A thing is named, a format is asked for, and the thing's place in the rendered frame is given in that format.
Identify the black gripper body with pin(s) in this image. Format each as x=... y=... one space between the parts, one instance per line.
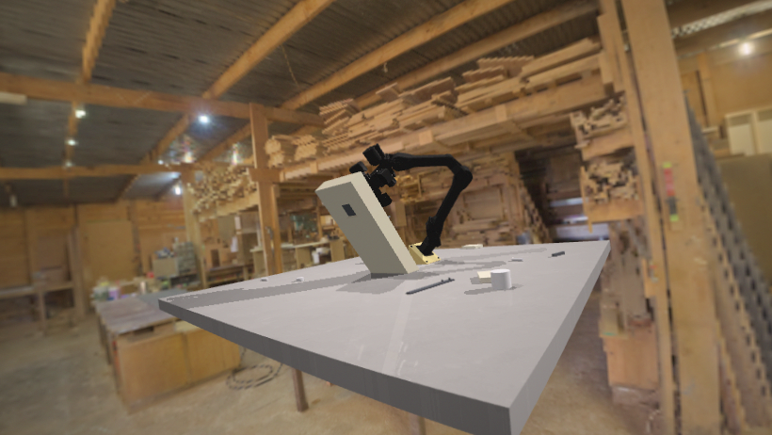
x=384 y=199

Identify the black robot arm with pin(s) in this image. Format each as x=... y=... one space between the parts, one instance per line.
x=388 y=162

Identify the white cylinder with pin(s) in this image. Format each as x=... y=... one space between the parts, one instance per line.
x=500 y=279

